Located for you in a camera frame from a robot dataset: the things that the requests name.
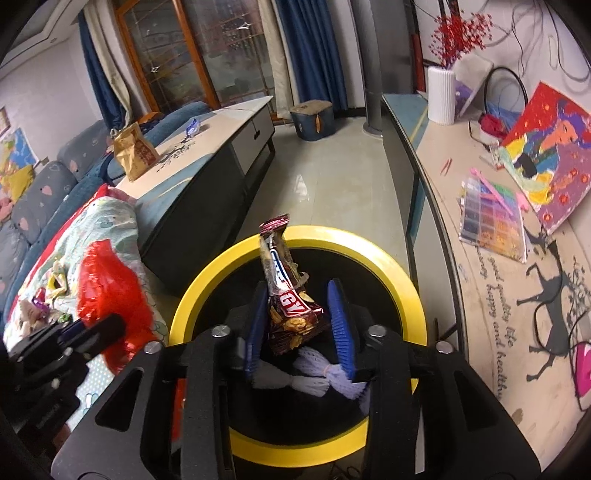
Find pink bead pen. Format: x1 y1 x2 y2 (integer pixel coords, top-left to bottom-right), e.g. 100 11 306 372
468 168 532 213

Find yellow round trash bin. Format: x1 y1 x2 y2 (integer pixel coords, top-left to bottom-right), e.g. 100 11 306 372
168 224 428 468

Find blue storage stool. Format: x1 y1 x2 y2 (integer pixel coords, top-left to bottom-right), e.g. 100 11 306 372
289 100 335 141

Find blue grey sofa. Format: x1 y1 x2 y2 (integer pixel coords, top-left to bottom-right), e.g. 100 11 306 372
0 102 211 333

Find red plastic bag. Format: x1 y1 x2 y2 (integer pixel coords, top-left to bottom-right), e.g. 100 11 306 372
76 240 155 374

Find wall poster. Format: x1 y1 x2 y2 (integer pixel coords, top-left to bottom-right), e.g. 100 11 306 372
0 127 40 185

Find grey coffee table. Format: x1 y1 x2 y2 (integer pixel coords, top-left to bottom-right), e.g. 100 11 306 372
111 96 277 296

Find colourful bead painting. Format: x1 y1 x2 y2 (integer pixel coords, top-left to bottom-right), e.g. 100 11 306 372
496 82 591 234

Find black hoop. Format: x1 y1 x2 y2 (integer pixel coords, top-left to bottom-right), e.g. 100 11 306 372
482 67 528 117

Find white board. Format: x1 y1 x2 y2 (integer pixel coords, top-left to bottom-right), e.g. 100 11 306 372
455 59 494 118

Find red yarn bundle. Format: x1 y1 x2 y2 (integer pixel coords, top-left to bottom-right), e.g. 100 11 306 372
478 113 509 139

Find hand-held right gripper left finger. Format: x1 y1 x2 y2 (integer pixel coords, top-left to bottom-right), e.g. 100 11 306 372
51 288 273 480

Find white paper roll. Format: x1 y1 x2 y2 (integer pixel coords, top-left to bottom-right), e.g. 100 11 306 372
427 66 458 126

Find white tassel candy wrapper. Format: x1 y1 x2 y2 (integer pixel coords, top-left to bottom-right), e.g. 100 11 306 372
252 348 370 401

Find brown snack wrapper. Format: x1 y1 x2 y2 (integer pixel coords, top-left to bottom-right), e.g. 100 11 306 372
259 215 331 356

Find brown paper bag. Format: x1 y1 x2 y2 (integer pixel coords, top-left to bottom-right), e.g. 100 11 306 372
111 122 160 182

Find cartoon printed blanket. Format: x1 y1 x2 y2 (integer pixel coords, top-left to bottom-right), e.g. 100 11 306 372
2 185 171 430

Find clear bead tray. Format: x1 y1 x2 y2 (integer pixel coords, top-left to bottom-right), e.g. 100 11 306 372
458 175 528 264

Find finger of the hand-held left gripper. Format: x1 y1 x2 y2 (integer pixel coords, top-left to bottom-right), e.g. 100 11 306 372
58 314 127 360

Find wooden framed glass door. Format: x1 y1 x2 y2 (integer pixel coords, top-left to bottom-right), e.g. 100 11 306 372
113 0 278 112

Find red berry branches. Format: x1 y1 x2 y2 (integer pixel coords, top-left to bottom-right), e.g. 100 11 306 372
427 13 493 70

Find beige curtain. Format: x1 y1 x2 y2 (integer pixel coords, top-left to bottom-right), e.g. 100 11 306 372
256 0 296 116

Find grey tower fan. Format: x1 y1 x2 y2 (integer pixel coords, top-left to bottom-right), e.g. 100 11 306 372
349 0 385 138

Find black wall cable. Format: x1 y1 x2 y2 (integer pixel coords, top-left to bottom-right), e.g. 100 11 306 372
508 0 591 81

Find blue curtain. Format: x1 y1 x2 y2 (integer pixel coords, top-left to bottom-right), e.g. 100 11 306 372
76 9 132 132
274 0 349 114

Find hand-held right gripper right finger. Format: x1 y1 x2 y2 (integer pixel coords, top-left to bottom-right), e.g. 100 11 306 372
325 278 541 480

